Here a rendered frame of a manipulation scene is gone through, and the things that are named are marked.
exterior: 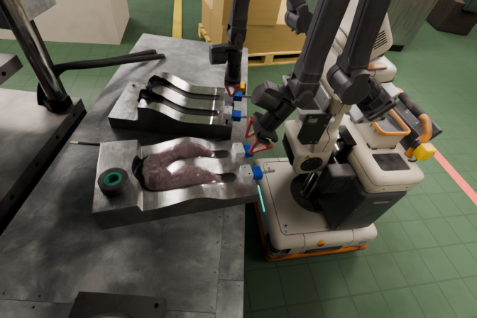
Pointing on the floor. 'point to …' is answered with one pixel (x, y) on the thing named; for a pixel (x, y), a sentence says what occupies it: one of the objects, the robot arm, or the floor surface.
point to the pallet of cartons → (270, 25)
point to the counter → (83, 3)
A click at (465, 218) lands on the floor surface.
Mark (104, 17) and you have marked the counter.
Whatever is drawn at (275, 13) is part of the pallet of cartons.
